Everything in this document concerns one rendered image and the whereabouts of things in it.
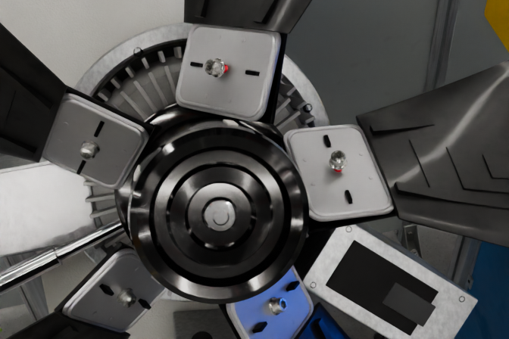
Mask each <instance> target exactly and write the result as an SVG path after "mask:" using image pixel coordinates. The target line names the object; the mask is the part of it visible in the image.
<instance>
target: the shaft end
mask: <svg viewBox="0 0 509 339"><path fill-rule="evenodd" d="M205 222H206V224H207V226H208V227H209V228H210V229H211V230H213V231H215V232H225V231H227V230H229V229H231V228H232V227H233V226H234V224H235V222H236V210H235V208H234V207H233V205H232V204H230V203H229V202H227V201H215V202H213V203H211V204H210V205H209V206H208V207H207V209H206V211H205Z"/></svg>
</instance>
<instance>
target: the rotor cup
mask: <svg viewBox="0 0 509 339"><path fill-rule="evenodd" d="M223 120H233V121H234V122H236V123H237V124H238V126H235V125H229V124H226V123H225V122H224V121H223ZM143 122H144V123H147V124H148V125H151V126H153V127H154V130H153V132H152V134H151V135H150V137H149V139H148V141H147V143H146V145H145V147H144V148H143V150H142V152H141V154H140V155H139V157H138V159H137V161H136V162H135V164H134V166H133V168H132V169H131V171H130V173H129V175H128V176H127V178H126V180H125V182H124V183H123V185H122V186H121V188H120V189H114V198H115V204H116V208H117V213H118V216H119V219H120V222H121V224H122V226H123V229H124V231H125V232H126V234H127V236H128V237H129V239H130V240H131V241H132V245H133V248H134V250H135V252H136V255H137V257H138V258H139V260H140V262H141V263H142V265H143V266H144V267H145V269H146V270H147V271H148V273H149V274H150V275H151V276H152V277H153V278H154V279H155V280H156V281H157V282H158V283H159V284H161V285H162V286H164V287H165V288H166V289H167V290H169V291H171V292H173V293H175V294H177V295H179V296H181V297H184V298H186V299H188V300H192V301H195V302H199V303H208V304H227V303H236V302H239V301H243V300H247V299H249V298H252V297H255V296H257V295H259V294H261V293H263V292H264V291H266V290H267V289H269V288H271V287H272V286H273V285H275V284H276V283H277V282H278V281H279V280H280V279H281V278H282V277H283V276H284V275H285V274H286V273H287V272H288V271H289V270H290V268H291V267H292V265H293V264H294V262H295V261H296V260H297V258H298V255H299V254H300V252H301V249H302V248H303V245H304V241H305V239H306V235H307V232H308V224H309V216H310V207H309V200H308V192H307V189H306V186H305V183H304V180H303V178H302V176H301V173H300V171H299V170H298V167H297V166H296V165H295V163H294V161H293V160H292V158H291V157H290V156H289V155H288V154H287V153H286V152H285V151H284V150H283V148H282V145H281V141H282V140H283V139H284V137H283V135H282V134H281V132H280V131H279V130H278V129H277V128H276V127H275V126H274V125H273V124H272V125H271V124H267V123H260V122H256V121H254V122H253V121H247V120H241V119H237V118H233V117H226V116H223V115H219V114H212V113H208V112H204V111H200V110H193V109H190V108H186V107H181V106H179V105H178V103H177V101H173V102H171V103H169V104H166V105H164V106H163V107H161V108H159V109H157V110H156V111H155V112H153V113H152V114H150V115H149V116H148V117H146V118H145V119H144V120H143ZM138 165H139V173H138V175H137V177H136V179H135V181H133V177H134V172H135V171H136V168H137V166H138ZM215 201H227V202H229V203H230V204H232V205H233V207H234V208H235V210H236V222H235V224H234V226H233V227H232V228H231V229H229V230H227V231H225V232H215V231H213V230H211V229H210V228H209V227H208V226H207V224H206V222H205V211H206V209H207V207H208V206H209V205H210V204H211V203H213V202H215Z"/></svg>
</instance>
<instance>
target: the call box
mask: <svg viewBox="0 0 509 339"><path fill-rule="evenodd" d="M484 15H485V17H486V19H487V21H488V22H489V23H490V25H491V26H492V28H493V30H494V31H495V32H496V34H497V36H498V38H499V39H500V40H501V42H502V43H503V45H504V46H505V48H506V49H507V51H508V52H509V0H487V2H486V9H485V13H484Z"/></svg>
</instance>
